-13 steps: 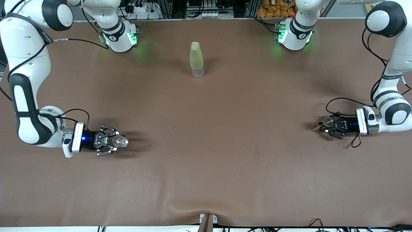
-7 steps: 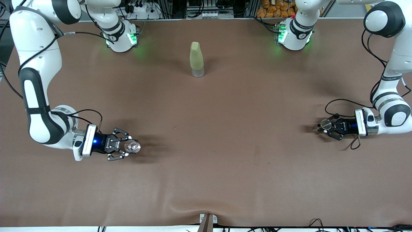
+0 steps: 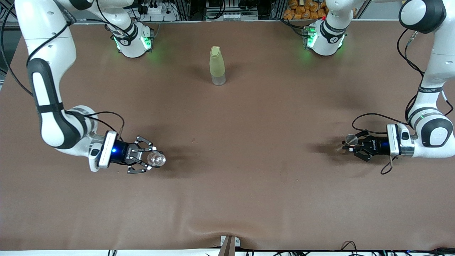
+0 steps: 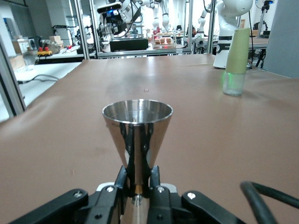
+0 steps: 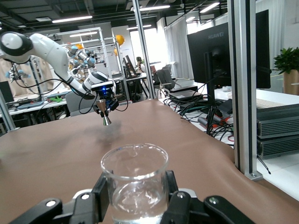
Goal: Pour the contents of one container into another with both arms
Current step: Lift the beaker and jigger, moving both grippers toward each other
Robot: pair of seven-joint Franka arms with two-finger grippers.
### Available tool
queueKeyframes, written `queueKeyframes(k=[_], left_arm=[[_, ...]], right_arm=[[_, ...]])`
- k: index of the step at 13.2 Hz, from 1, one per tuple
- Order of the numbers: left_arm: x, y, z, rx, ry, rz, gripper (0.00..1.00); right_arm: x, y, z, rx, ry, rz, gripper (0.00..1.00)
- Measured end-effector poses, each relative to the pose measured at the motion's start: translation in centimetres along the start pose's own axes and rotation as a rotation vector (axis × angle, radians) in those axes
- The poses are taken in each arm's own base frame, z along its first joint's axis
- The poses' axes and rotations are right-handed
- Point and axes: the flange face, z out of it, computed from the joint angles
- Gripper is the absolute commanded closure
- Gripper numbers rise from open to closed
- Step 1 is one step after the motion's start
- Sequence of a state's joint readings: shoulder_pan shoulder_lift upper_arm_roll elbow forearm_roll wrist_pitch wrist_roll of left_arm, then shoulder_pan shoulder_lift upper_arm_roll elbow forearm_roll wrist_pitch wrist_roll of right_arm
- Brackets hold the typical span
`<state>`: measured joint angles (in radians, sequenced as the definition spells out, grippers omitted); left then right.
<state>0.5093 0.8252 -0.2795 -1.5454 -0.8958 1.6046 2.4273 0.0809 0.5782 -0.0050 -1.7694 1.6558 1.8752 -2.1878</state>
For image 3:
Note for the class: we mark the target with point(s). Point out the yellow-green bottle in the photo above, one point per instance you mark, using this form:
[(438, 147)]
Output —
[(217, 64)]

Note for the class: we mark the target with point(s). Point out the clear glass beaker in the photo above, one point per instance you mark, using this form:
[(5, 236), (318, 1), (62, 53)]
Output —
[(156, 159)]

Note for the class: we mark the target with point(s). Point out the grey bracket with post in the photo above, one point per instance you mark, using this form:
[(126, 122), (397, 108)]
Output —
[(229, 247)]

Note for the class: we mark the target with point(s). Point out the orange snack bags pile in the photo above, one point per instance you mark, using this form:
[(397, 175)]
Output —
[(302, 9)]

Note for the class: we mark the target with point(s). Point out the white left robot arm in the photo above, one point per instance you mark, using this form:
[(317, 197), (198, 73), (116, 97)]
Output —
[(440, 60)]

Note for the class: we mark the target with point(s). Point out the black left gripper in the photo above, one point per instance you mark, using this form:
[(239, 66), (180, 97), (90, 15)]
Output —
[(377, 145)]

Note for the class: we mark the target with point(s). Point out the steel double jigger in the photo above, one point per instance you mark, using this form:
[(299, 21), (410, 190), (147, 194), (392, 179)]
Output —
[(352, 139)]

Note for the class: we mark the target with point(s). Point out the white power strip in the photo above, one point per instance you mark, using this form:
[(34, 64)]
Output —
[(167, 16)]

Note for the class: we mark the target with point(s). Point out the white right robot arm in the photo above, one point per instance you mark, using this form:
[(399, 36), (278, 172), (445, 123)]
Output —
[(46, 28)]

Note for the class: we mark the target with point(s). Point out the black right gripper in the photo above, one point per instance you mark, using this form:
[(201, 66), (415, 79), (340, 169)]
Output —
[(121, 152)]

